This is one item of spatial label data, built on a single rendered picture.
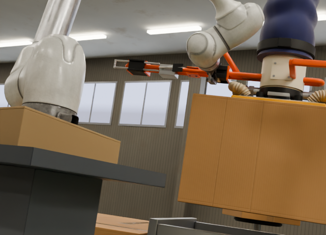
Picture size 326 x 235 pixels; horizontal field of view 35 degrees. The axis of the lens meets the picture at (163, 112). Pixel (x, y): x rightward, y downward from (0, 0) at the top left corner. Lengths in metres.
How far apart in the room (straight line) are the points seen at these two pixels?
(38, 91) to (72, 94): 0.09
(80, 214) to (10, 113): 0.35
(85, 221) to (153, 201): 10.36
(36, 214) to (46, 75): 0.37
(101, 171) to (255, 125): 0.77
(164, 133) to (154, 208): 1.68
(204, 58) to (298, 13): 0.49
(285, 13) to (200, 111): 0.51
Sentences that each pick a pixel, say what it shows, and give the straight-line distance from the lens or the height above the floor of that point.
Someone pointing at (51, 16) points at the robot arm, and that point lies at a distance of 1.74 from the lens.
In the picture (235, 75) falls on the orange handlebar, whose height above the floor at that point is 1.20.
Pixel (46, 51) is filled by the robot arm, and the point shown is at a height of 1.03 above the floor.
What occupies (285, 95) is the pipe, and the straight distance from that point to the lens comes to 1.97.
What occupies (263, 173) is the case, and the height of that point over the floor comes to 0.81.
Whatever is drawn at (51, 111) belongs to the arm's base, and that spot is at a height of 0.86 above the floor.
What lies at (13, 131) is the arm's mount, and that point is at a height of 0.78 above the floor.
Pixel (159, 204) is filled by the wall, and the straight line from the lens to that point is 11.69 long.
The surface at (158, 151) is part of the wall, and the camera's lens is 11.85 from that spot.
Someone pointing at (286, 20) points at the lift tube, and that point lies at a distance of 2.07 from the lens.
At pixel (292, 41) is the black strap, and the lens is 2.04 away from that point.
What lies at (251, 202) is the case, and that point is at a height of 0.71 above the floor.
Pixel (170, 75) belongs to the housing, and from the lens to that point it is 2.15.
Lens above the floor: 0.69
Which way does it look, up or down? 9 degrees up
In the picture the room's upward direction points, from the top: 8 degrees clockwise
